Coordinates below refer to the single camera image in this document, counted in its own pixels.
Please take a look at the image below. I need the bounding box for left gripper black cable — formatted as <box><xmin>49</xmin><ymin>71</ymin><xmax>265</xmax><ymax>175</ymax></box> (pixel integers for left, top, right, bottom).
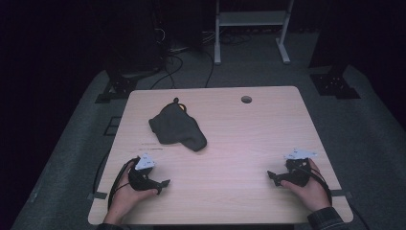
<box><xmin>107</xmin><ymin>157</ymin><xmax>139</xmax><ymax>210</ymax></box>

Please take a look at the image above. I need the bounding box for dark grey and yellow towel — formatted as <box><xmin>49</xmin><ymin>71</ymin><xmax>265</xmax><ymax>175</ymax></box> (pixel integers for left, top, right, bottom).
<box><xmin>147</xmin><ymin>97</ymin><xmax>208</xmax><ymax>152</ymax></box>

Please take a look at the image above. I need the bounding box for person's right hand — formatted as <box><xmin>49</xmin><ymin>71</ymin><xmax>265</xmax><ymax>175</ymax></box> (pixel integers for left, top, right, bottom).
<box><xmin>280</xmin><ymin>157</ymin><xmax>332</xmax><ymax>213</ymax></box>

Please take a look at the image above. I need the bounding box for person's left hand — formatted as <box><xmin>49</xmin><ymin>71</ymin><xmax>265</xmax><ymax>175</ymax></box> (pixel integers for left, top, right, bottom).
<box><xmin>103</xmin><ymin>155</ymin><xmax>160</xmax><ymax>225</ymax></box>

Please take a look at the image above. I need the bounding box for black floor hatch frame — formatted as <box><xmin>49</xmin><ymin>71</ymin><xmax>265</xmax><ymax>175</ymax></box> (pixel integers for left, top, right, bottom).
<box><xmin>102</xmin><ymin>116</ymin><xmax>123</xmax><ymax>137</ymax></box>

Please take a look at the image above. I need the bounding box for grey tape strip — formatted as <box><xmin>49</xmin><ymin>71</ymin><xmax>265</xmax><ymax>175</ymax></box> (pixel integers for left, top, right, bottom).
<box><xmin>87</xmin><ymin>191</ymin><xmax>109</xmax><ymax>201</ymax></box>
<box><xmin>329</xmin><ymin>189</ymin><xmax>354</xmax><ymax>198</ymax></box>

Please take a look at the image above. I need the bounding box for white metal stand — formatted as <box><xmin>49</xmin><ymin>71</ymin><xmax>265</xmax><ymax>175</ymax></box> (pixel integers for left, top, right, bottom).
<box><xmin>214</xmin><ymin>0</ymin><xmax>295</xmax><ymax>66</ymax></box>

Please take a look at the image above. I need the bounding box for black floor cable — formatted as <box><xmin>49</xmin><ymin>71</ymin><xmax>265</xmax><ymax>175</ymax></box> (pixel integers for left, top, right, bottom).
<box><xmin>203</xmin><ymin>49</ymin><xmax>215</xmax><ymax>89</ymax></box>
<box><xmin>149</xmin><ymin>52</ymin><xmax>185</xmax><ymax>91</ymax></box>

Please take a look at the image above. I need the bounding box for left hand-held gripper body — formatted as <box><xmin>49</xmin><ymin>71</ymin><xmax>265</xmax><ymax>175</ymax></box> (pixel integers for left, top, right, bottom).
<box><xmin>127</xmin><ymin>152</ymin><xmax>160</xmax><ymax>193</ymax></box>

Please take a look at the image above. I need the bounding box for black stand base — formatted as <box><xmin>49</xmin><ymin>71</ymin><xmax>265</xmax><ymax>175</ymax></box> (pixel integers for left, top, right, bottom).
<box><xmin>94</xmin><ymin>68</ymin><xmax>162</xmax><ymax>104</ymax></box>
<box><xmin>308</xmin><ymin>63</ymin><xmax>362</xmax><ymax>101</ymax></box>

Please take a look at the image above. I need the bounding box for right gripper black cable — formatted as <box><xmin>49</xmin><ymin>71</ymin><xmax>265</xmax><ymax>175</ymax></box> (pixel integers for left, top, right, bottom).
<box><xmin>295</xmin><ymin>165</ymin><xmax>372</xmax><ymax>230</ymax></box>

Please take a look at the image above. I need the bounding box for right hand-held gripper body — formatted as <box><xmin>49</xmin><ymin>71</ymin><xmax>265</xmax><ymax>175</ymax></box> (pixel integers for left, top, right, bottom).
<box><xmin>277</xmin><ymin>148</ymin><xmax>319</xmax><ymax>188</ymax></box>

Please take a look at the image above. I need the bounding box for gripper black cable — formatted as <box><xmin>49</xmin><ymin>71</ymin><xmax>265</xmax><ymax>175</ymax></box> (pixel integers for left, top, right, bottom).
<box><xmin>107</xmin><ymin>157</ymin><xmax>139</xmax><ymax>210</ymax></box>
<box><xmin>295</xmin><ymin>165</ymin><xmax>372</xmax><ymax>230</ymax></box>

